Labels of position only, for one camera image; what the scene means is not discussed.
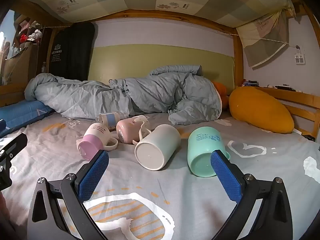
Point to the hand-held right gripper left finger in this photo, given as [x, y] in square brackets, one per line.
[93, 177]

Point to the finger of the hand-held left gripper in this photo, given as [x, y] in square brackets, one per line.
[15, 143]

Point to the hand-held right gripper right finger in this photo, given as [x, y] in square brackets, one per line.
[226, 177]

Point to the mint green cup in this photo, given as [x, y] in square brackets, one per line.
[202, 150]

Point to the lilac and white cup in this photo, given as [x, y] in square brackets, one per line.
[93, 140]

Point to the pink cup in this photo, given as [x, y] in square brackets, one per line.
[128, 130]

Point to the white and blue cup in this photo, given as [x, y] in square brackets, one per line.
[110, 118]

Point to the blue pillow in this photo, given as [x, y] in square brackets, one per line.
[22, 112]

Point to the grey printed bed sheet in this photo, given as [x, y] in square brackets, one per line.
[175, 192]

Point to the yellow pillow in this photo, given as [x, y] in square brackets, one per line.
[260, 110]

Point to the cardboard box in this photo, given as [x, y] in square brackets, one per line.
[20, 65]

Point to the small clear bottle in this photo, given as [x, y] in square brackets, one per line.
[44, 67]

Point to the orange plush toy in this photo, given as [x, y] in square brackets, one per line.
[221, 90]

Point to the stack of small boxes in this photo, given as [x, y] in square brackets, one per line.
[250, 82]

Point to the grey-blue duvet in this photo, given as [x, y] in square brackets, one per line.
[150, 92]

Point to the black hanging garment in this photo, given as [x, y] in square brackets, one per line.
[72, 55]

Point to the red plush toy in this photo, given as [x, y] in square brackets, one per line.
[23, 38]

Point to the black flat device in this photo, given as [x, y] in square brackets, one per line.
[283, 87]

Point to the white plush toy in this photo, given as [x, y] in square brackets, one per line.
[35, 33]

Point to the green padded headboard panel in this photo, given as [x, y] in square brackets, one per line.
[150, 57]

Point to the checkered hanging cloth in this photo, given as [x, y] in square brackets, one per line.
[265, 40]

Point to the white wall socket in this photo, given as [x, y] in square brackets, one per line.
[299, 56]

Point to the wooden bed frame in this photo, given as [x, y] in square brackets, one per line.
[175, 14]

